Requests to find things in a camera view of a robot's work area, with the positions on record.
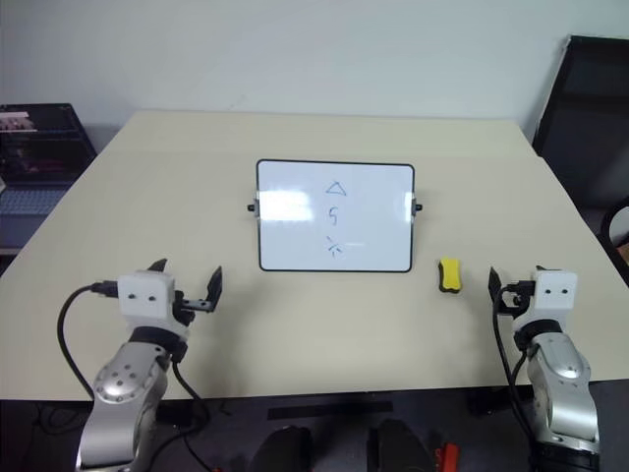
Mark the dark rounded shape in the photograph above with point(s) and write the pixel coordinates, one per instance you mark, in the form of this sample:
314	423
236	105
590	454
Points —
398	445
280	450

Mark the black bar under table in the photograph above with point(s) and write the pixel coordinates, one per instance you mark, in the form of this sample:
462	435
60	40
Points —
329	410

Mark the yellow and black eraser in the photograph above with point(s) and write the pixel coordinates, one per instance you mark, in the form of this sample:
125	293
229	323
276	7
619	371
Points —
449	274

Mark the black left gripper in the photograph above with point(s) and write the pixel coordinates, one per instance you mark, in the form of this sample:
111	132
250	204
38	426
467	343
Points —
192	306

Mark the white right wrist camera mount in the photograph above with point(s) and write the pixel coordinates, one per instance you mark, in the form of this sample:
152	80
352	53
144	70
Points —
554	295

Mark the black mesh chair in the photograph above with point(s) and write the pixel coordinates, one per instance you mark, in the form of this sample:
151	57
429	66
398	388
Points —
585	113

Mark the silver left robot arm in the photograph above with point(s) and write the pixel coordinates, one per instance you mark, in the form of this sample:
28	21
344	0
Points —
123	383

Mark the small black-framed whiteboard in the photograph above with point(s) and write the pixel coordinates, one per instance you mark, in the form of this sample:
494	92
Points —
334	216

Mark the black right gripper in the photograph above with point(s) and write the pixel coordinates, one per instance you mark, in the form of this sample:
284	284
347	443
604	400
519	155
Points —
520	297

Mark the blue-grey keyboard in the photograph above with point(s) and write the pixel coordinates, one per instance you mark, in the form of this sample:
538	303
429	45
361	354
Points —
29	199

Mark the red clip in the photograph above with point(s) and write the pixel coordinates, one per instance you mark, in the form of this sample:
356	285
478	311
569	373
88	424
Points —
446	442

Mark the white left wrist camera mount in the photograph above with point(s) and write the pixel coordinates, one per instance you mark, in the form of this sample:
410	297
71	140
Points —
145	295

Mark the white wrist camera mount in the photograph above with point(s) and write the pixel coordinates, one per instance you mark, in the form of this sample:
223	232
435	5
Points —
554	295
145	295

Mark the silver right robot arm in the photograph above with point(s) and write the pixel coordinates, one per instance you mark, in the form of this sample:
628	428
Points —
562	388

